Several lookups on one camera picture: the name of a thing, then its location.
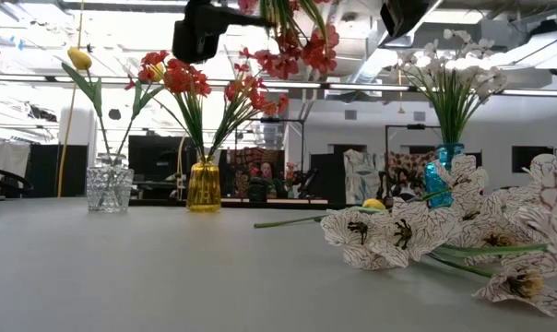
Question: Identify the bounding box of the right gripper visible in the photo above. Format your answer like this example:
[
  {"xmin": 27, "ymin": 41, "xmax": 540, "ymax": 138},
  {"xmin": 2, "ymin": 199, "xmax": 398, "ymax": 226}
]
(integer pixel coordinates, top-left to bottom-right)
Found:
[{"xmin": 380, "ymin": 0, "xmax": 441, "ymax": 39}]

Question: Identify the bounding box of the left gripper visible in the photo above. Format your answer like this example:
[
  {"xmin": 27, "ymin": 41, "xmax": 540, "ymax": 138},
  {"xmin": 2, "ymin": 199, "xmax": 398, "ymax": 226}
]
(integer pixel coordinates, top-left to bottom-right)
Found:
[{"xmin": 172, "ymin": 0, "xmax": 274, "ymax": 65}]

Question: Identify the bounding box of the red artificial flower bunch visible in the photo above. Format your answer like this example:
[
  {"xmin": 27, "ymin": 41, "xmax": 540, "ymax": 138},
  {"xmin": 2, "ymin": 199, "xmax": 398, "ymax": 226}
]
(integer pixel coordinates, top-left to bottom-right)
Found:
[
  {"xmin": 239, "ymin": 0, "xmax": 342, "ymax": 80},
  {"xmin": 208, "ymin": 45, "xmax": 291, "ymax": 158},
  {"xmin": 124, "ymin": 49, "xmax": 213, "ymax": 160}
]

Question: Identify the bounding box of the amber glass vase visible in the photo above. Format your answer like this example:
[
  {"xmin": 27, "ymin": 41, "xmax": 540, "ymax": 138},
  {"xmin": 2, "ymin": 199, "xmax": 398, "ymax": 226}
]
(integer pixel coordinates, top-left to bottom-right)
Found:
[{"xmin": 185, "ymin": 154, "xmax": 223, "ymax": 213}]

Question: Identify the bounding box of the teal glass vase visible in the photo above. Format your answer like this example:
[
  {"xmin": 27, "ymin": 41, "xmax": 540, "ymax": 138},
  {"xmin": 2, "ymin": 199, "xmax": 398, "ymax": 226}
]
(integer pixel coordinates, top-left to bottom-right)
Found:
[{"xmin": 423, "ymin": 143, "xmax": 467, "ymax": 209}]

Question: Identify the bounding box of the clear textured glass vase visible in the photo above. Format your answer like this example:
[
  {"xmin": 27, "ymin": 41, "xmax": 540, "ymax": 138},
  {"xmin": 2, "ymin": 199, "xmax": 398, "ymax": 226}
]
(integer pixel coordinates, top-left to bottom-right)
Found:
[{"xmin": 85, "ymin": 156, "xmax": 136, "ymax": 214}]

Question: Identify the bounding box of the long ceiling light bar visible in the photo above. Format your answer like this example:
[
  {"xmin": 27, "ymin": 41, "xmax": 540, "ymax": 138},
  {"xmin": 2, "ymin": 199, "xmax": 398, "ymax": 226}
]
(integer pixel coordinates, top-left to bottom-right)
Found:
[{"xmin": 0, "ymin": 73, "xmax": 557, "ymax": 98}]

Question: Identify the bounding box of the red brown patterned cloth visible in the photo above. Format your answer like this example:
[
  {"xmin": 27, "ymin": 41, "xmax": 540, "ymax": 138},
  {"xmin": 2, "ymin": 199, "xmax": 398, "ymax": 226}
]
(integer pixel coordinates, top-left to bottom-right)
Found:
[{"xmin": 227, "ymin": 146, "xmax": 287, "ymax": 185}]

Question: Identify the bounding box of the person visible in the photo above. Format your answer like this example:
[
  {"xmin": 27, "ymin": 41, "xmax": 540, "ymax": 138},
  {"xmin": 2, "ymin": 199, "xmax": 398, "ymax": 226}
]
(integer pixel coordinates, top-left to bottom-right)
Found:
[{"xmin": 248, "ymin": 160, "xmax": 284, "ymax": 200}]

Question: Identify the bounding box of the brown floral cloth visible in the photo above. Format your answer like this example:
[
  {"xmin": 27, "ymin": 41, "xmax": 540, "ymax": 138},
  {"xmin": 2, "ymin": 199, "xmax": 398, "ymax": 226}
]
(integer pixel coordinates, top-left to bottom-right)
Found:
[{"xmin": 386, "ymin": 151, "xmax": 430, "ymax": 185}]

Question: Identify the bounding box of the colourful flower bouquet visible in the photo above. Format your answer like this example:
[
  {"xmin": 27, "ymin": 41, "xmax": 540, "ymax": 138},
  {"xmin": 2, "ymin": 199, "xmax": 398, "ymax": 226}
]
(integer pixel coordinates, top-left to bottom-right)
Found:
[{"xmin": 285, "ymin": 161, "xmax": 302, "ymax": 185}]

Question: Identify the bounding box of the black monitor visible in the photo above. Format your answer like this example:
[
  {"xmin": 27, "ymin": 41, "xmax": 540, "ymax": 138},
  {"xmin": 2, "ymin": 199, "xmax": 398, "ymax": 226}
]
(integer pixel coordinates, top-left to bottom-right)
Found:
[{"xmin": 128, "ymin": 135, "xmax": 199, "ymax": 184}]

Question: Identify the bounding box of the white teal patterned cloth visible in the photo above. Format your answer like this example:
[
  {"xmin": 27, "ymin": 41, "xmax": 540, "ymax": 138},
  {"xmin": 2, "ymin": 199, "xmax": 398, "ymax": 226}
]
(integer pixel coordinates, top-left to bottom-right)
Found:
[{"xmin": 342, "ymin": 148, "xmax": 388, "ymax": 206}]

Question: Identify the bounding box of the dark door panel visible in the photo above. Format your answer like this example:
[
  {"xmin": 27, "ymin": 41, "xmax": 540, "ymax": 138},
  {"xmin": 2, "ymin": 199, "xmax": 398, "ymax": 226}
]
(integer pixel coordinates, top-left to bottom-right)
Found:
[{"xmin": 309, "ymin": 153, "xmax": 349, "ymax": 204}]

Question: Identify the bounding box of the black partition panel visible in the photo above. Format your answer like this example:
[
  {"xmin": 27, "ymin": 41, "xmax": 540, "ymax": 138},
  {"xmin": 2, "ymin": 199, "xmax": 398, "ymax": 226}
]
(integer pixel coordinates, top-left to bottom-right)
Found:
[{"xmin": 23, "ymin": 145, "xmax": 89, "ymax": 198}]

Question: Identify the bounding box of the black office chair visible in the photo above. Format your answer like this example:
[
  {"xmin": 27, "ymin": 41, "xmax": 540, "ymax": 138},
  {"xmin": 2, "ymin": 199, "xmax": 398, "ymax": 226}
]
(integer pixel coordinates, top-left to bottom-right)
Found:
[{"xmin": 0, "ymin": 165, "xmax": 34, "ymax": 198}]

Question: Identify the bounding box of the black metal stand frame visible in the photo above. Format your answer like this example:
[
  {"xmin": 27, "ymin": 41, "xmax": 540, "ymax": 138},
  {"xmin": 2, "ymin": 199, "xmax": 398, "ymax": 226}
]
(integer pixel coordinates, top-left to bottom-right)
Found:
[
  {"xmin": 384, "ymin": 123, "xmax": 441, "ymax": 185},
  {"xmin": 234, "ymin": 118, "xmax": 306, "ymax": 185}
]

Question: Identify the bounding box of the silver ceiling air duct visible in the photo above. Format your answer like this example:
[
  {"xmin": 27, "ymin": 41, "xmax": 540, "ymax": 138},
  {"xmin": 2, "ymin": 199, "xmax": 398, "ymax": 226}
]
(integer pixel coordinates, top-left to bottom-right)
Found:
[{"xmin": 248, "ymin": 0, "xmax": 292, "ymax": 148}]

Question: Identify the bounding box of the black wall screen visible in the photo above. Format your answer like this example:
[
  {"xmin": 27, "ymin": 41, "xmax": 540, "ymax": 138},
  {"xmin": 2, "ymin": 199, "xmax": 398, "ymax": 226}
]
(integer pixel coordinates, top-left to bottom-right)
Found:
[{"xmin": 512, "ymin": 145, "xmax": 555, "ymax": 172}]

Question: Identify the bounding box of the black metal table frame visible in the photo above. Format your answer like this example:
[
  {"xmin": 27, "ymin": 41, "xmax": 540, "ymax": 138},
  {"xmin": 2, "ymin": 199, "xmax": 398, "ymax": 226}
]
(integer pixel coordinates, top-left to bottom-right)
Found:
[{"xmin": 128, "ymin": 196, "xmax": 390, "ymax": 211}]

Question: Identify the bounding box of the long yellow cable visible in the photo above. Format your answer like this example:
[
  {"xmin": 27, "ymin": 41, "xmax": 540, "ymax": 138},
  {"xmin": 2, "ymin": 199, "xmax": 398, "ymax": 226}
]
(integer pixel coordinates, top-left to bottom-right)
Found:
[{"xmin": 56, "ymin": 0, "xmax": 86, "ymax": 198}]

